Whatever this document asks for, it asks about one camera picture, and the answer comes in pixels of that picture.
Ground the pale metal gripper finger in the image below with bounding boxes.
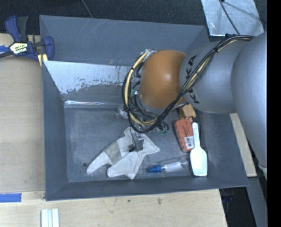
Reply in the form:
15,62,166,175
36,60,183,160
135,135,145,150
129,129,136,153

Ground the grey metal bin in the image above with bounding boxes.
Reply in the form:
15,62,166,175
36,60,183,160
39,15,250,201

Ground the pale wood board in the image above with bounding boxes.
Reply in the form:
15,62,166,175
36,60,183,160
0,55,46,194

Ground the clear tube with blue cap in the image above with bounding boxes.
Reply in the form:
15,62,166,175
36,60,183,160
147,157,189,174

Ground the white work glove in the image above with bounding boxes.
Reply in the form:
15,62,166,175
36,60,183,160
86,126,161,180

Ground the crumpled clear plastic piece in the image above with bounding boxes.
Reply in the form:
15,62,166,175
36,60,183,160
117,105,129,120

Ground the orange packet with barcode label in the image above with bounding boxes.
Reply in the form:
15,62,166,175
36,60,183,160
173,118,194,153

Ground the tan wooden toy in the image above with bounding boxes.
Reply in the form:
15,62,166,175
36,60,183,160
178,103,197,123

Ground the white plastic scoop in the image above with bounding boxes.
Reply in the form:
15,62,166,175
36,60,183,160
189,122,208,177

